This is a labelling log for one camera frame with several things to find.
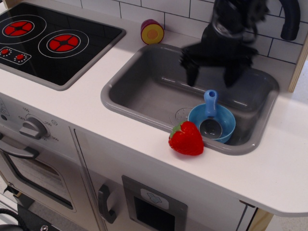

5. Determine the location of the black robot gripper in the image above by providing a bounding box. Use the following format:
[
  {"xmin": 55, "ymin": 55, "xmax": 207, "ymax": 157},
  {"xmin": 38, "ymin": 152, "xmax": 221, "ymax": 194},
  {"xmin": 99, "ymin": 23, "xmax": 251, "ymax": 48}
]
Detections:
[{"xmin": 180, "ymin": 23, "xmax": 258, "ymax": 88}]

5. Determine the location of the blue handled grey spoon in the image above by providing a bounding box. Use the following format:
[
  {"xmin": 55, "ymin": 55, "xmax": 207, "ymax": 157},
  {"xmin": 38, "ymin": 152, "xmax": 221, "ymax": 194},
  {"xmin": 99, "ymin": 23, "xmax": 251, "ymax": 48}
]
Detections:
[{"xmin": 199, "ymin": 90, "xmax": 222, "ymax": 139}]

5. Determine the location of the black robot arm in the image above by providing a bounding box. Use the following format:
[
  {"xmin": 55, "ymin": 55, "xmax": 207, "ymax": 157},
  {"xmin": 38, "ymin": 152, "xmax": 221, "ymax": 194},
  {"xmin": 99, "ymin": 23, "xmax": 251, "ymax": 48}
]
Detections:
[{"xmin": 180, "ymin": 0, "xmax": 268, "ymax": 87}]

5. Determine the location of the light blue plastic bowl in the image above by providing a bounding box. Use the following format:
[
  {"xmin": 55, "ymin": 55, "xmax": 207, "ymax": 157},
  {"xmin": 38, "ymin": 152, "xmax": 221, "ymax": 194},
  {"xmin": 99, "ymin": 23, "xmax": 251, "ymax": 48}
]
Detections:
[{"xmin": 188, "ymin": 103, "xmax": 236, "ymax": 143}]

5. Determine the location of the grey toy sink basin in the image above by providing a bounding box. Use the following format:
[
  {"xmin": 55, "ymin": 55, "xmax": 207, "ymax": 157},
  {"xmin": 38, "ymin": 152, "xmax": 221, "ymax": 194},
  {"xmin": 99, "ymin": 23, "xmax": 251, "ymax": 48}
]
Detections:
[{"xmin": 101, "ymin": 44, "xmax": 279, "ymax": 155}]

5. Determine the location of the red toy strawberry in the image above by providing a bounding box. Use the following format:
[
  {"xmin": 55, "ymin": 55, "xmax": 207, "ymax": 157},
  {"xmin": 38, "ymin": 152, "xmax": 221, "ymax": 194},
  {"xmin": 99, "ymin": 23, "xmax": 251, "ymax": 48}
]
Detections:
[{"xmin": 168, "ymin": 121, "xmax": 204, "ymax": 156}]

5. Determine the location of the yellow pink toy cylinder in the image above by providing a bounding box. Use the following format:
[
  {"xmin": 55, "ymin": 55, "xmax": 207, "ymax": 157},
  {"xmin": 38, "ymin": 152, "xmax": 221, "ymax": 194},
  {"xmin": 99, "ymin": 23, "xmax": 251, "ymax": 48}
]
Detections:
[{"xmin": 141, "ymin": 19, "xmax": 165, "ymax": 45}]

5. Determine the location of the black toy faucet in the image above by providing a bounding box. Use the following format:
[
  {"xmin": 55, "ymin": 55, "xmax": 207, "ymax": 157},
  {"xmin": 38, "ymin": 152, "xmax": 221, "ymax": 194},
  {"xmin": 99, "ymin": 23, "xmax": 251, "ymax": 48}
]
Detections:
[{"xmin": 201, "ymin": 0, "xmax": 300, "ymax": 49}]

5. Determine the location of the grey dishwasher panel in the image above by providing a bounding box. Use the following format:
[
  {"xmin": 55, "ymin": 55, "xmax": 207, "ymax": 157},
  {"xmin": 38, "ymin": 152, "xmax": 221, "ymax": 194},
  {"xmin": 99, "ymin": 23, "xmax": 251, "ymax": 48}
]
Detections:
[{"xmin": 122, "ymin": 175, "xmax": 188, "ymax": 231}]

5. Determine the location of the black toy stovetop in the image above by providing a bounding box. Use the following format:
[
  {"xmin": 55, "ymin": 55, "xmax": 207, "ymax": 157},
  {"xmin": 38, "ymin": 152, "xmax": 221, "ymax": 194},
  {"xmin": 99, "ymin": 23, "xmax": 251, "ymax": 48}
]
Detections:
[{"xmin": 0, "ymin": 3, "xmax": 126, "ymax": 91}]

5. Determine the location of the grey oven knob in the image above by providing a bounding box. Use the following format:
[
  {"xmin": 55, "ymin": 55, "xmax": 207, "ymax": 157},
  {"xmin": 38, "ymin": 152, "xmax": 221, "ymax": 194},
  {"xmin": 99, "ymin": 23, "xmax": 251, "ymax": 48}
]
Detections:
[{"xmin": 19, "ymin": 117, "xmax": 47, "ymax": 140}]

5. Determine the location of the toy oven door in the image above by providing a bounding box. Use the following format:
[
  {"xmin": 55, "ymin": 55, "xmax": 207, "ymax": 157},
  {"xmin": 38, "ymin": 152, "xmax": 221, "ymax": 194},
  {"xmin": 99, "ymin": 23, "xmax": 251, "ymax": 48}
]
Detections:
[{"xmin": 0, "ymin": 151, "xmax": 74, "ymax": 210}]

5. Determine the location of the grey cabinet door handle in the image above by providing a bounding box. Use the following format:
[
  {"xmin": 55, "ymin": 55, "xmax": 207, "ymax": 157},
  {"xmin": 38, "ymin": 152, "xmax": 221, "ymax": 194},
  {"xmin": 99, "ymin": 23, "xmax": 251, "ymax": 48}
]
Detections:
[{"xmin": 98, "ymin": 184, "xmax": 117, "ymax": 224}]

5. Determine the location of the grey oven door handle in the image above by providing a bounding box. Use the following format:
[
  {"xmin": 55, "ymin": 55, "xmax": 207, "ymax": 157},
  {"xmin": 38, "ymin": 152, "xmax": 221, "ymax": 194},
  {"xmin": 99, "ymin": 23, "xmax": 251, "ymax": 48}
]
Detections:
[{"xmin": 0, "ymin": 140, "xmax": 39, "ymax": 159}]

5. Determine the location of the black cable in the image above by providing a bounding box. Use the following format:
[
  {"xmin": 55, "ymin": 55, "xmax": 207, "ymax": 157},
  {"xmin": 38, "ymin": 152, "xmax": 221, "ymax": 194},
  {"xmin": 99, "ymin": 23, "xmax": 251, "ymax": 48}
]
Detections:
[{"xmin": 0, "ymin": 209, "xmax": 19, "ymax": 231}]

